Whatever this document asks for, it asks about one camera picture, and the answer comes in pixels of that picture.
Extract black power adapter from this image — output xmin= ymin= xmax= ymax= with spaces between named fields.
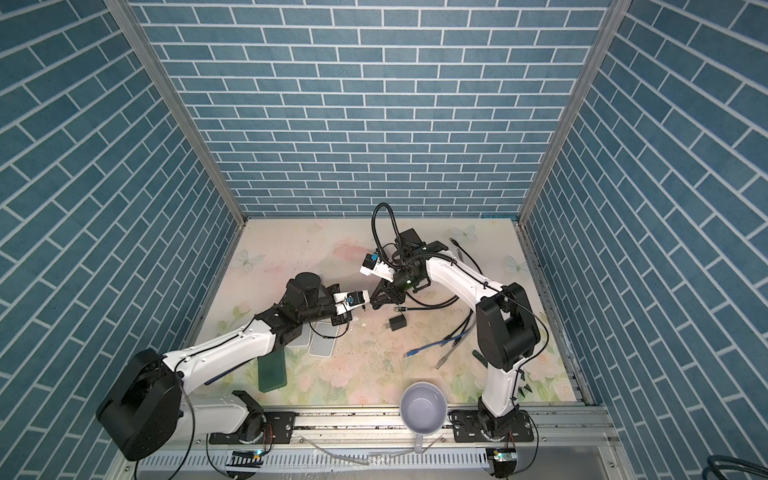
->
xmin=388 ymin=306 xmax=408 ymax=331

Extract black thick cable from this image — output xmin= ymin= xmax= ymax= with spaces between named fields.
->
xmin=395 ymin=238 xmax=487 ymax=346

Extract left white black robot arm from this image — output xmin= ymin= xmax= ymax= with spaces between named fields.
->
xmin=95 ymin=272 xmax=369 ymax=462

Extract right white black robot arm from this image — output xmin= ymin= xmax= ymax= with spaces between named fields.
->
xmin=360 ymin=229 xmax=541 ymax=418

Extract lavender mug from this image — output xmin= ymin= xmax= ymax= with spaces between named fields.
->
xmin=399 ymin=381 xmax=448 ymax=454

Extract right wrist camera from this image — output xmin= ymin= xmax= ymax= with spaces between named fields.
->
xmin=360 ymin=254 xmax=395 ymax=282

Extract green network switch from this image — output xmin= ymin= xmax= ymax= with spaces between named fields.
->
xmin=257 ymin=347 xmax=287 ymax=393

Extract blue ethernet cable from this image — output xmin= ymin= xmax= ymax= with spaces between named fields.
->
xmin=404 ymin=329 xmax=475 ymax=359

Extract grey ethernet cable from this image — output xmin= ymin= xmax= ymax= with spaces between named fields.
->
xmin=435 ymin=335 xmax=475 ymax=370

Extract green handled pliers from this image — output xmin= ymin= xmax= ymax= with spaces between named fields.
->
xmin=472 ymin=350 xmax=488 ymax=368

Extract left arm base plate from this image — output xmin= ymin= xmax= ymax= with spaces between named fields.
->
xmin=209 ymin=411 xmax=297 ymax=446

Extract aluminium frame rail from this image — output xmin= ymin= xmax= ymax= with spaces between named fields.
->
xmin=106 ymin=404 xmax=634 ymax=479

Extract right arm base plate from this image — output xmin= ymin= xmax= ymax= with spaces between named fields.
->
xmin=448 ymin=408 xmax=535 ymax=443

